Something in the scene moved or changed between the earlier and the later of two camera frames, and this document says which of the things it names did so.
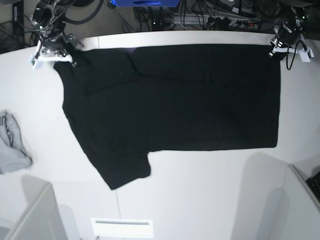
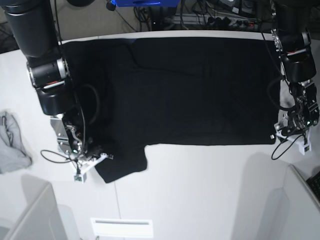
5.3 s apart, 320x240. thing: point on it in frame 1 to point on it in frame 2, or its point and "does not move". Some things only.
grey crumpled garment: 13,155 does not move
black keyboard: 313,183 does not move
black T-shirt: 125,101 does not move
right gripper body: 288,31 to 304,113
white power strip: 215,21 does not move
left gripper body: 55,42 to 71,138
